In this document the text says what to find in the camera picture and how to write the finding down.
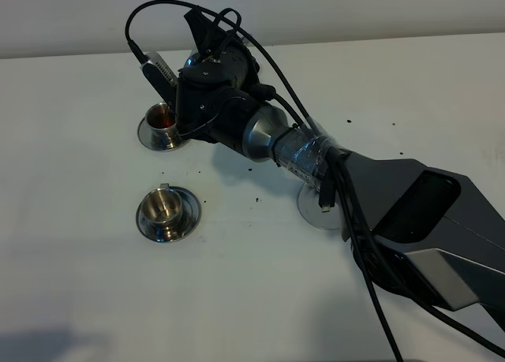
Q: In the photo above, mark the far stainless steel teacup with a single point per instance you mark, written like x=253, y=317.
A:
x=161, y=120

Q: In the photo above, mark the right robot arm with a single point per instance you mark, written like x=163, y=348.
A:
x=422, y=233

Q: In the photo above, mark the stainless steel teacup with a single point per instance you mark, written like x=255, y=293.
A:
x=162, y=205
x=161, y=120

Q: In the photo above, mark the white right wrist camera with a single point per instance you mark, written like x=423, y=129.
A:
x=161, y=77

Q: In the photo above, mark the near steel saucer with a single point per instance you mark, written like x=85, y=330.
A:
x=167, y=234

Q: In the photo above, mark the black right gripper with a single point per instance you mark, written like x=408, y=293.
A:
x=203, y=89

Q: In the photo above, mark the steel teapot saucer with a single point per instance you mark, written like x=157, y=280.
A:
x=310, y=210

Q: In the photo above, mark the far steel saucer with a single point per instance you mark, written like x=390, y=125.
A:
x=158, y=143

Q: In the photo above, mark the near stainless steel teacup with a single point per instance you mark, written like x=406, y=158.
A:
x=162, y=205

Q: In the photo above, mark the stainless steel teapot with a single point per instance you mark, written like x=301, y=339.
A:
x=195, y=59

